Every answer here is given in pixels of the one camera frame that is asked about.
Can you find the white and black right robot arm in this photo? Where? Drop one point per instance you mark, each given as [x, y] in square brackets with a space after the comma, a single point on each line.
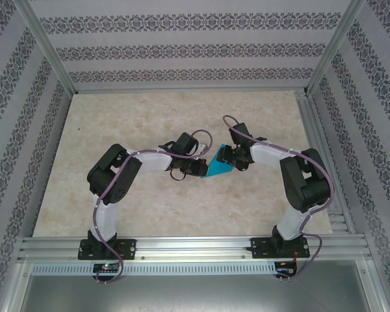
[266, 156]

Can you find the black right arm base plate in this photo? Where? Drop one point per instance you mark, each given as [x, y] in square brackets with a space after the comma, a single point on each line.
[260, 248]

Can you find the long aluminium mounting rail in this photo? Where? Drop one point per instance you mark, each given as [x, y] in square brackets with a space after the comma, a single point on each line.
[195, 247]

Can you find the left controller circuit board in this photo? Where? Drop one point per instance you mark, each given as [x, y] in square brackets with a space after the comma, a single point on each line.
[107, 267]

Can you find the aluminium frame post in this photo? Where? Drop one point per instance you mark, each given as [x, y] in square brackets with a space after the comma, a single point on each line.
[331, 48]
[48, 42]

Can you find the aluminium right frame post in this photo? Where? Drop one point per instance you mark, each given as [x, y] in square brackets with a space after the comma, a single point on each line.
[331, 48]

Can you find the controller circuit board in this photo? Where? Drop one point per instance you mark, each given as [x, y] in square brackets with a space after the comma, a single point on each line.
[284, 265]
[107, 267]

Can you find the aluminium left frame post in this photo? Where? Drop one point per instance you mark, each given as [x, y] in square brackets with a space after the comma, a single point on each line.
[48, 42]

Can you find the aluminium side rail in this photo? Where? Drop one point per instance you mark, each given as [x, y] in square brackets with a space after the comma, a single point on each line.
[315, 139]

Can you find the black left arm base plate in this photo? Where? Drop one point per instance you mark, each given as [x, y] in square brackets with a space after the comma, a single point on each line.
[130, 248]

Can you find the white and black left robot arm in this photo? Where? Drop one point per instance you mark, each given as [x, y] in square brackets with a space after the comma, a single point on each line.
[152, 162]

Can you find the grey sheet metal panel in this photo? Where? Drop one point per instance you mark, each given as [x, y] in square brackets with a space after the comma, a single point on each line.
[195, 295]

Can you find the right controller circuit board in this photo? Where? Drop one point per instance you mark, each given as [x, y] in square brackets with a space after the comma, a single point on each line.
[284, 265]

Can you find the blue cloth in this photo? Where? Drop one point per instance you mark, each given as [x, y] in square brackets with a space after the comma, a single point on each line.
[216, 169]

